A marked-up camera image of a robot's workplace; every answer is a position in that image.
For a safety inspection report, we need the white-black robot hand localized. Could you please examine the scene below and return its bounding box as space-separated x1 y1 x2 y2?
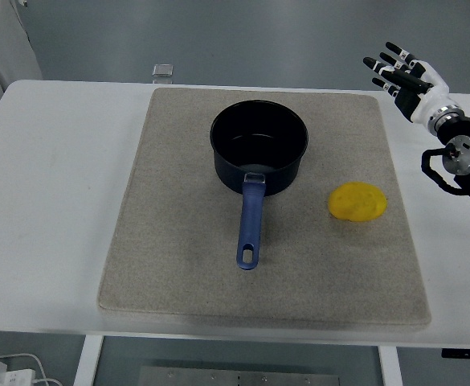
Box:
362 41 450 126

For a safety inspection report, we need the yellow potato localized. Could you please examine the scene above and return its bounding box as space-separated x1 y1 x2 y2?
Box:
329 181 389 223

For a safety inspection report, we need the small metal floor plate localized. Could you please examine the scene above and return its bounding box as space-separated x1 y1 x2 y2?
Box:
151 64 176 84

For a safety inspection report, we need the white table leg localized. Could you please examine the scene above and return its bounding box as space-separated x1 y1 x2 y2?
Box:
378 344 403 386
73 334 104 386

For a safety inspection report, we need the beige fabric mat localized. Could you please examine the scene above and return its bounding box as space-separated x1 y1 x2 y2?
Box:
97 87 433 332

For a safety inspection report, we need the grey metal plate with screws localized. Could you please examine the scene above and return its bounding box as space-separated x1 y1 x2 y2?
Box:
137 365 342 386

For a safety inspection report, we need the person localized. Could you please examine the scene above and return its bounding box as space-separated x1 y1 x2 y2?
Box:
0 0 44 134

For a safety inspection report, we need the white power strip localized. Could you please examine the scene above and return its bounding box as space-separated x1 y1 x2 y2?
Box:
0 359 35 386

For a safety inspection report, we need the blue pot with handle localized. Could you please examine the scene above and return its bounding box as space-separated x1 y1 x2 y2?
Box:
209 100 310 272

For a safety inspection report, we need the white cable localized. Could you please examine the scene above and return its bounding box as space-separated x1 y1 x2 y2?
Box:
0 352 65 386

